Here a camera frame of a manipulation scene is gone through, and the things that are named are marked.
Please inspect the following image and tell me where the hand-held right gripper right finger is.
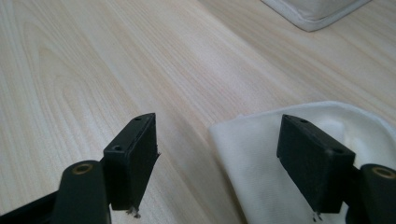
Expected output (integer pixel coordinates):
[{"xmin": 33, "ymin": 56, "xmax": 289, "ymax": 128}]
[{"xmin": 276, "ymin": 114, "xmax": 357, "ymax": 216}]

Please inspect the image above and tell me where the white sock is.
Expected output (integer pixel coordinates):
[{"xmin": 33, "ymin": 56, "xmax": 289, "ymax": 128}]
[{"xmin": 208, "ymin": 100, "xmax": 396, "ymax": 224}]

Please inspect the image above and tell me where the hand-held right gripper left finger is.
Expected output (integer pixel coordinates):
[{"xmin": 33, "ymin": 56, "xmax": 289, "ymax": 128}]
[{"xmin": 103, "ymin": 112, "xmax": 161, "ymax": 216}]

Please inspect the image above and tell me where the white fabric storage box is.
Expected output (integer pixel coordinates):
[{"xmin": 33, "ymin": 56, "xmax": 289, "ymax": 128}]
[{"xmin": 261, "ymin": 0, "xmax": 373, "ymax": 33}]

